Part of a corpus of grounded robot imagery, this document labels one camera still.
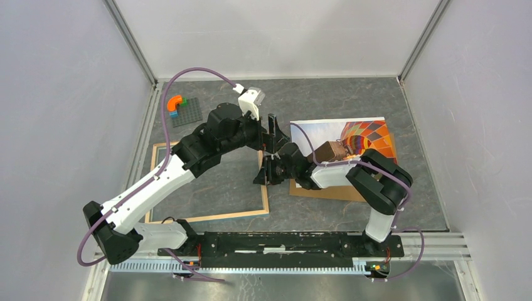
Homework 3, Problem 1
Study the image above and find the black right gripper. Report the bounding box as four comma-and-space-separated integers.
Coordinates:
253, 155, 297, 186

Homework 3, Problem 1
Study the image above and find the hot air balloon photo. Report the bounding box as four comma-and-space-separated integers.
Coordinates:
290, 117, 397, 162

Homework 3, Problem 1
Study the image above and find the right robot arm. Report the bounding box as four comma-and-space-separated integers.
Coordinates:
253, 142, 413, 256

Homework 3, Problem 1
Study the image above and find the light wooden picture frame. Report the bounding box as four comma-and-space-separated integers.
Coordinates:
143, 148, 270, 224

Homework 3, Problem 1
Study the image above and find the brown cardboard backing board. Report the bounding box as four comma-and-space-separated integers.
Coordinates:
289, 129, 397, 202

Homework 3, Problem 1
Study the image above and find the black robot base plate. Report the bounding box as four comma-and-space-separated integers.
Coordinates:
157, 231, 405, 268

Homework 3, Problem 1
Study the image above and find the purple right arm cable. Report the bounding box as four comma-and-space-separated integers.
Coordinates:
289, 122, 427, 283

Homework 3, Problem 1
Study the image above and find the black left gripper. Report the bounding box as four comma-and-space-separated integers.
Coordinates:
220, 107, 290, 155

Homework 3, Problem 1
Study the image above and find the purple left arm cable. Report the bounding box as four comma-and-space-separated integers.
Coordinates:
77, 67, 244, 284

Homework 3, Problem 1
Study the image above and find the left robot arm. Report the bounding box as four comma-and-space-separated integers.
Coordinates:
83, 103, 290, 265

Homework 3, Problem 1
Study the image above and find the aluminium rail with cable comb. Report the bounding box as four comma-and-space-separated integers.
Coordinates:
109, 230, 471, 276

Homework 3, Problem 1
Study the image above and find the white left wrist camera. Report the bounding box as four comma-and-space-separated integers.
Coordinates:
238, 87, 265, 121

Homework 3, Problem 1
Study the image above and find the orange curved toy block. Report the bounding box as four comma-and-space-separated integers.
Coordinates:
167, 95, 182, 112

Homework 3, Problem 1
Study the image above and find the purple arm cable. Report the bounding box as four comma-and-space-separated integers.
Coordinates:
77, 67, 244, 284
289, 122, 427, 283

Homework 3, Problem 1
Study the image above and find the grey building block baseplate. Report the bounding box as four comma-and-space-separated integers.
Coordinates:
171, 97, 203, 127

